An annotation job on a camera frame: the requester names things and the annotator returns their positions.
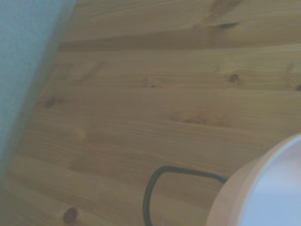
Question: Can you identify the black bent wire hook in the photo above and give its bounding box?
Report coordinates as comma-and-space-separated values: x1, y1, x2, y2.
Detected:
143, 165, 228, 226

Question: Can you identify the pink bowl with white inside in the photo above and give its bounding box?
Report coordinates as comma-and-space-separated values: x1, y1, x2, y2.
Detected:
205, 133, 301, 226

